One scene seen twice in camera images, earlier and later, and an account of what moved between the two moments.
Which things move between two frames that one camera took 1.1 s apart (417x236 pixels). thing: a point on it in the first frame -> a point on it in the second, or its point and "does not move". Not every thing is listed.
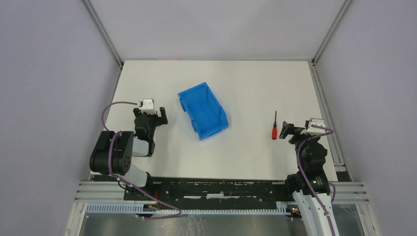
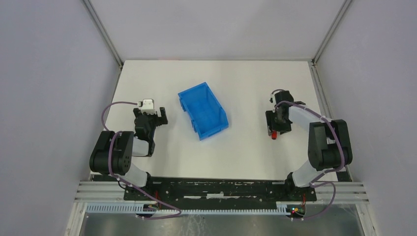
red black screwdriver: x=275 y=129 does not move
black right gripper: x=296 y=131 -> x=278 y=126
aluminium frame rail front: x=344 y=192 does not move
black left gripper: x=151 y=118 does not move
